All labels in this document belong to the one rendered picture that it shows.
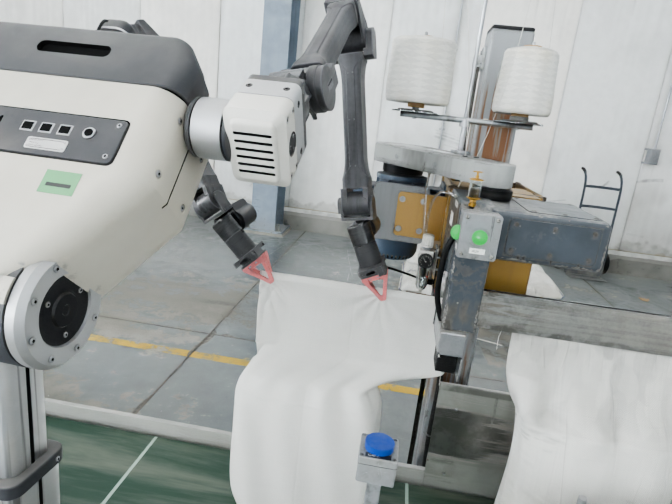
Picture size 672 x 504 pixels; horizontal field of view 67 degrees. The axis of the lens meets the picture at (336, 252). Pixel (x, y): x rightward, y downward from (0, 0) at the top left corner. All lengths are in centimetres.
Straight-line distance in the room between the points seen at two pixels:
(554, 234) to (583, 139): 543
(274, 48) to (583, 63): 338
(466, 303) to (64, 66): 83
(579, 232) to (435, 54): 53
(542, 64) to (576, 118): 513
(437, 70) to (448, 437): 107
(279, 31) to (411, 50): 473
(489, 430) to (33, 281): 135
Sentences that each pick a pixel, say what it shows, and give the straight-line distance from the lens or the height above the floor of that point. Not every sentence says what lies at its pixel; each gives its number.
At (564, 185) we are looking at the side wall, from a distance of 650.
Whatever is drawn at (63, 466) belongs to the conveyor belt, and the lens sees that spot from 184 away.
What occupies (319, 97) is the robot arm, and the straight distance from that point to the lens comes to 88.
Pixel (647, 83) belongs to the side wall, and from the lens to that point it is 671.
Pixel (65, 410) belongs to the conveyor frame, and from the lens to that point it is 206.
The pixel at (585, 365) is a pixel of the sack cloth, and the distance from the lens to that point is 139.
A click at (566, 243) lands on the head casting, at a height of 129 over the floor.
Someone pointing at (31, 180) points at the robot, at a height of 136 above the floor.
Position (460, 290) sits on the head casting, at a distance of 109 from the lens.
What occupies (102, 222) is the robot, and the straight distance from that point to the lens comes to 71.
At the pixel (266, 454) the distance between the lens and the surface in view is 145.
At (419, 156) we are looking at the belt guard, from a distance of 133.
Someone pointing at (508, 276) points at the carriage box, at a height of 112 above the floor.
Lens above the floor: 149
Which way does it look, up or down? 15 degrees down
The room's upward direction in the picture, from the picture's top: 6 degrees clockwise
